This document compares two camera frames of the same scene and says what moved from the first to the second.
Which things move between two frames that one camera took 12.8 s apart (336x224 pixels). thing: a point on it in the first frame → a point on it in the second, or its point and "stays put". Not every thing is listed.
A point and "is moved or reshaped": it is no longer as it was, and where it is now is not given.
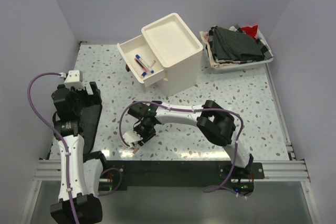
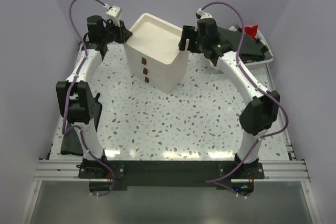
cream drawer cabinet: x=178 y=51 is moved or reshaped
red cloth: x=251 y=31 stays put
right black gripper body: x=145 y=131 → x=192 y=45
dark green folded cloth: x=232 y=45 stays put
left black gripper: x=92 y=99 → x=124 y=34
